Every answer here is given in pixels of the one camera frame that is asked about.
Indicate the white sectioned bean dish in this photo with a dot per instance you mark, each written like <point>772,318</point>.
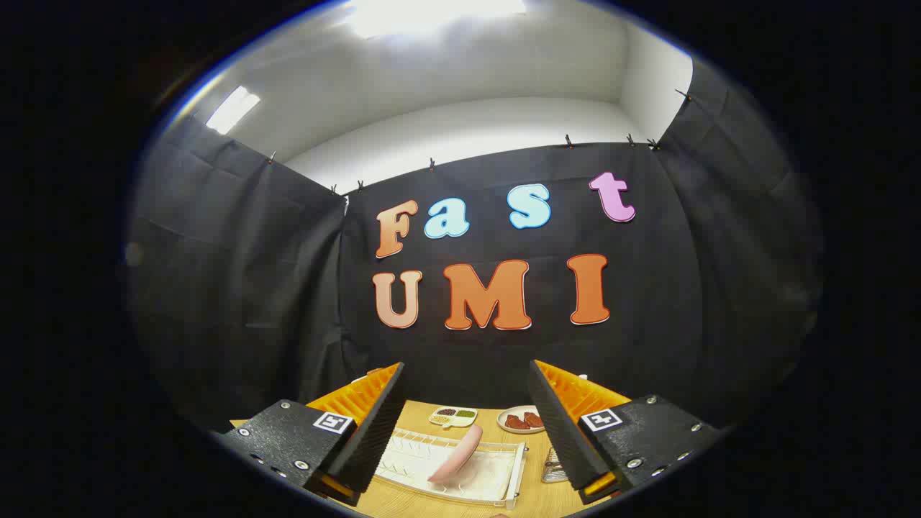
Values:
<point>453,416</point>

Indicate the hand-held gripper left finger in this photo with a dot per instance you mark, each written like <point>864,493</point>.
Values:
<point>378,432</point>

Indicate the white round plate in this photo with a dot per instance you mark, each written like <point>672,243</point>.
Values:
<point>519,430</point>

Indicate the black backdrop cloth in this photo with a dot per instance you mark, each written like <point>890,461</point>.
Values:
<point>288,288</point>

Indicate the white drip tray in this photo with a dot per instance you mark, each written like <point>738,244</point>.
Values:
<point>409,467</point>

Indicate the small ceiling light panel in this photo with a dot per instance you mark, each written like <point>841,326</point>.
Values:
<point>232,110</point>

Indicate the large ceiling light panel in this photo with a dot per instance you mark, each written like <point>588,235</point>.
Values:
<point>432,14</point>

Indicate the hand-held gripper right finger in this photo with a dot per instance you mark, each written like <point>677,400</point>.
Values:
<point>557,432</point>

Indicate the pink plate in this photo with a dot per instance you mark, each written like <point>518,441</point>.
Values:
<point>457,455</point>

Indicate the red meat slice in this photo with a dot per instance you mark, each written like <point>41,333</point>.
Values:
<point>514,421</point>
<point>534,419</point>

